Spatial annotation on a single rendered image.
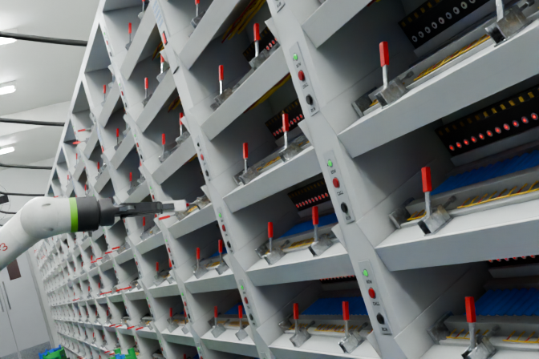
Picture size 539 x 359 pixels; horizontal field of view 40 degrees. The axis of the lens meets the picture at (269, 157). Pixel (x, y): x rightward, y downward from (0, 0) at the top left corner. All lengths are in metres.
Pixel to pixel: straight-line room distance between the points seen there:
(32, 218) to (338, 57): 1.02
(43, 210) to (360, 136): 1.05
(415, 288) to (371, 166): 0.21
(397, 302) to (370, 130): 0.28
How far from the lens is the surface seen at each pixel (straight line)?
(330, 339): 1.59
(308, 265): 1.46
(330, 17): 1.15
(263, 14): 1.86
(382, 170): 1.22
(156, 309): 3.21
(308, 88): 1.24
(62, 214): 1.99
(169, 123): 2.59
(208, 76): 1.91
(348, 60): 1.24
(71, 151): 4.67
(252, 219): 1.86
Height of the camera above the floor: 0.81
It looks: 6 degrees up
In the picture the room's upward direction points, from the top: 18 degrees counter-clockwise
